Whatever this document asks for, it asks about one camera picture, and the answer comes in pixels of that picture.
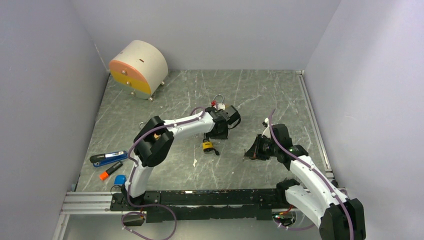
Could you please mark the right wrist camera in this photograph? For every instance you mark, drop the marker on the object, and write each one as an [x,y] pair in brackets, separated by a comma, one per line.
[266,131]

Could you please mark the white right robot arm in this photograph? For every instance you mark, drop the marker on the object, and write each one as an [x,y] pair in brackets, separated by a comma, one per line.
[336,216]

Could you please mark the large brass padlock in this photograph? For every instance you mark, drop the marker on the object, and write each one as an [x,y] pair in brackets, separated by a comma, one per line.
[218,99]

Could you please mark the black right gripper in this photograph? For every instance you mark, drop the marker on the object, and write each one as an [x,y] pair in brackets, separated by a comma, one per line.
[255,152]

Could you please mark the blue usb stick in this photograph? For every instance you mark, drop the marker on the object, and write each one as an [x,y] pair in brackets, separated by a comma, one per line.
[103,159]

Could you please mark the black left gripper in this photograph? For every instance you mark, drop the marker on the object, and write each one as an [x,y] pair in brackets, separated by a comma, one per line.
[223,135]

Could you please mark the blue round cap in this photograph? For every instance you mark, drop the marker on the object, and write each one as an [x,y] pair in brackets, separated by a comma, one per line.
[120,180]

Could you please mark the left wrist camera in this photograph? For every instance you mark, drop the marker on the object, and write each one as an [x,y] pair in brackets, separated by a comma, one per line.
[218,106]

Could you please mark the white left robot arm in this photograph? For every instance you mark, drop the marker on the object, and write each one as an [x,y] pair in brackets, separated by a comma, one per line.
[152,144]

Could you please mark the round cream drawer cabinet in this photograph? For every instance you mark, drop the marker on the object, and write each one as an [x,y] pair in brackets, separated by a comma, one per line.
[140,68]

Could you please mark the black base frame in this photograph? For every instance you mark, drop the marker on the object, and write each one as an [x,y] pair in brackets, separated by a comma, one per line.
[156,206]

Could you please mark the black key of yellow padlock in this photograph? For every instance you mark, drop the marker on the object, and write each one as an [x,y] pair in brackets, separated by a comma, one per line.
[216,152]

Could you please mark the orange black marker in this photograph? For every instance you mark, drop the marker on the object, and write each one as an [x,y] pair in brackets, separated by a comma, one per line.
[103,176]

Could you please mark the small brass padlock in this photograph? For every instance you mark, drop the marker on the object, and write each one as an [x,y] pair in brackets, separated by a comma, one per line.
[156,128]

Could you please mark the yellow padlock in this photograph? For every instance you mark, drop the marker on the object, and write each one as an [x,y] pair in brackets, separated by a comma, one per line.
[207,145]

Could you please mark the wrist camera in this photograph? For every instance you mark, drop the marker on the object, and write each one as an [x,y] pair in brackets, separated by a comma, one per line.
[266,131]
[218,106]

